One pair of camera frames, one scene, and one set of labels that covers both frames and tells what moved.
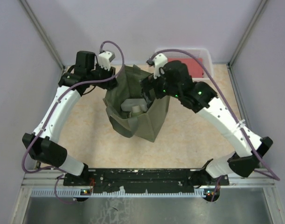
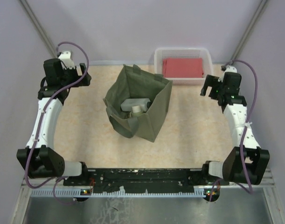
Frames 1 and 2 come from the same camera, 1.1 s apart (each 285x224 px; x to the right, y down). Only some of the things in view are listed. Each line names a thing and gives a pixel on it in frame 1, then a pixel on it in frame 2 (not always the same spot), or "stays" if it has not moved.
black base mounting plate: x=139 y=180 stays
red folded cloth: x=195 y=68 stays
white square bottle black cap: x=127 y=104 stays
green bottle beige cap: x=136 y=111 stays
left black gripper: x=108 y=85 -> x=74 y=71
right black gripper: x=149 y=82 -> x=211 y=80
